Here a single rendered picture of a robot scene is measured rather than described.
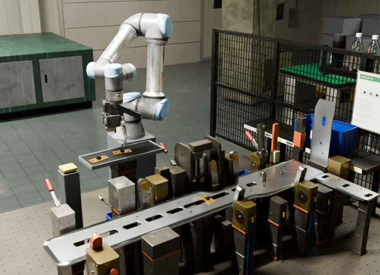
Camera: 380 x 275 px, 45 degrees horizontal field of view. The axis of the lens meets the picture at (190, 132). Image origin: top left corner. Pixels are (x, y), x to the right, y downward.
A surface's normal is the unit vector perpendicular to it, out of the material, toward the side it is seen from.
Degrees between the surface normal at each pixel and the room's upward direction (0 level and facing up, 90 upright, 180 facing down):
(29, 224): 0
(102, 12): 90
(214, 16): 90
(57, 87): 90
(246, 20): 92
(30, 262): 0
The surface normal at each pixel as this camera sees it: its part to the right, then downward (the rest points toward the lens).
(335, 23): -0.84, 0.18
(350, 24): 0.54, 0.29
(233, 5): -0.70, 0.27
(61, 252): 0.01, -0.94
